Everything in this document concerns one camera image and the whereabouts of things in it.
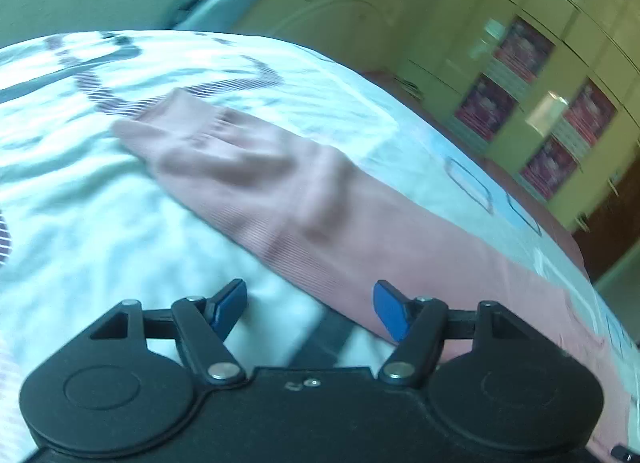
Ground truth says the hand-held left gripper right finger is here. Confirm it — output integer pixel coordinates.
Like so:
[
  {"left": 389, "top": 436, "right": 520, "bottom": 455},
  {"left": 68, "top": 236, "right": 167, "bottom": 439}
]
[{"left": 372, "top": 280, "right": 532, "bottom": 387}]

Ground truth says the cream arched headboard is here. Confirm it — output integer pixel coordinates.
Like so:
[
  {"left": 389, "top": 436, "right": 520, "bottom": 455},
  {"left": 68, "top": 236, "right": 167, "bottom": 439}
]
[{"left": 234, "top": 0, "right": 407, "bottom": 75}]

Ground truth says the brown wooden door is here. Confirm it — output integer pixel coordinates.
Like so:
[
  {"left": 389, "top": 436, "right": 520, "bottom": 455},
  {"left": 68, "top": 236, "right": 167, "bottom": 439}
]
[{"left": 574, "top": 177, "right": 640, "bottom": 286}]

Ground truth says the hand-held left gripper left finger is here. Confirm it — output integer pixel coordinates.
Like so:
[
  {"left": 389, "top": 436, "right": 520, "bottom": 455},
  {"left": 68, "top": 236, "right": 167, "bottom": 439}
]
[{"left": 89, "top": 279, "right": 249, "bottom": 387}]

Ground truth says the white printed blanket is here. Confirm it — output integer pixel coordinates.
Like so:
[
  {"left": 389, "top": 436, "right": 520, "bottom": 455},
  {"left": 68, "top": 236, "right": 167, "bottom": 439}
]
[{"left": 0, "top": 30, "right": 640, "bottom": 463}]

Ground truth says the purple wall poster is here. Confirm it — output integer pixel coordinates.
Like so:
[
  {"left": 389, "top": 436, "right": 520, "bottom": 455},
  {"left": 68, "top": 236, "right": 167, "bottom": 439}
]
[
  {"left": 520, "top": 136, "right": 580, "bottom": 201},
  {"left": 454, "top": 73, "right": 519, "bottom": 141},
  {"left": 492, "top": 16, "right": 557, "bottom": 85},
  {"left": 564, "top": 78, "right": 618, "bottom": 148}
]

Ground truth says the maroon bed sheet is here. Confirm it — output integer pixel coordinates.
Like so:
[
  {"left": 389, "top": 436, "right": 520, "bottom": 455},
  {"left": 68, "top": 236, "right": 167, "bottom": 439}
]
[{"left": 364, "top": 69, "right": 597, "bottom": 285}]

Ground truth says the pink ribbed garment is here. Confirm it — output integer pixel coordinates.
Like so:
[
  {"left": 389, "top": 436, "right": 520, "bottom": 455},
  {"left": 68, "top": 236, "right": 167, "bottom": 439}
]
[{"left": 111, "top": 88, "right": 638, "bottom": 449}]

